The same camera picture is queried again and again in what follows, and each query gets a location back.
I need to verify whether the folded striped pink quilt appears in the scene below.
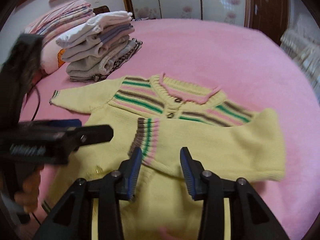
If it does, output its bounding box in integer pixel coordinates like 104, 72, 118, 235
23, 0, 95, 45

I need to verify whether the dark brown wooden door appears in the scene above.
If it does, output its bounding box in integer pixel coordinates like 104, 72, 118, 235
249, 0, 289, 45

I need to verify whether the lace covered furniture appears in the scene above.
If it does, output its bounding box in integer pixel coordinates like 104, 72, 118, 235
280, 14, 320, 99

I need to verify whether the stack of folded grey clothes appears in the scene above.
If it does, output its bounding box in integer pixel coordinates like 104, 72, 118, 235
61, 22, 143, 82

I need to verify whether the yellow knitted child cardigan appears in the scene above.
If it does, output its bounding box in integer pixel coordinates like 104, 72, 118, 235
42, 74, 285, 239

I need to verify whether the person's left hand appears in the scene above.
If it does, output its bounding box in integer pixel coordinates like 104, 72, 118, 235
15, 165, 44, 213

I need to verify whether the dark wooden headboard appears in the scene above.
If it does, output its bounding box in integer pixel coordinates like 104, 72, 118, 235
93, 5, 110, 15

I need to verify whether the white folded garment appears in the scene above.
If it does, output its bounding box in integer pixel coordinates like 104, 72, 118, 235
55, 11, 133, 49

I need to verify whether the black cable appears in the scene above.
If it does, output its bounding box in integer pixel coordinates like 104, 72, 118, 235
31, 84, 41, 122

